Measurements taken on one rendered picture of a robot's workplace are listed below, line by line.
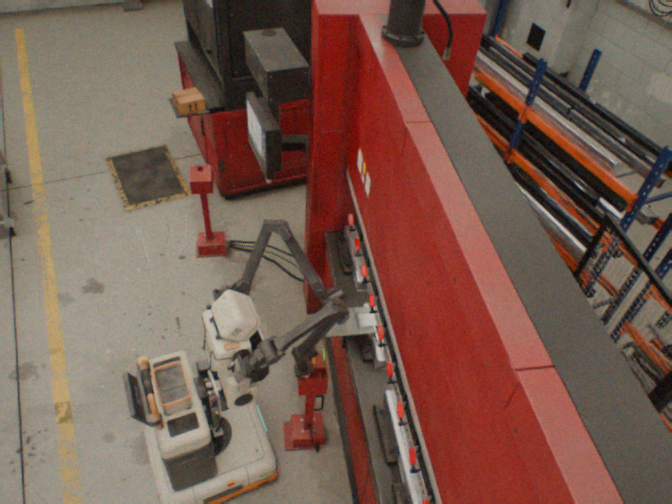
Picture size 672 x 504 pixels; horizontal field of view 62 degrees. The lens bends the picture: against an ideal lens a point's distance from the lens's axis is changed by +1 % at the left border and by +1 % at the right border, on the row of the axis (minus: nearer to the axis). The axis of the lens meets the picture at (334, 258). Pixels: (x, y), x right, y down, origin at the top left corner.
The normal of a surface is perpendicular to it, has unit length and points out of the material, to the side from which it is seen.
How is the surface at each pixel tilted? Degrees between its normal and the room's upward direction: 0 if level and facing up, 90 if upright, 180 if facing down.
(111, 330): 0
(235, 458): 0
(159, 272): 0
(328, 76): 90
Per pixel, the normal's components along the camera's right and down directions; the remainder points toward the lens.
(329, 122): 0.15, 0.71
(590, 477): 0.07, -0.70
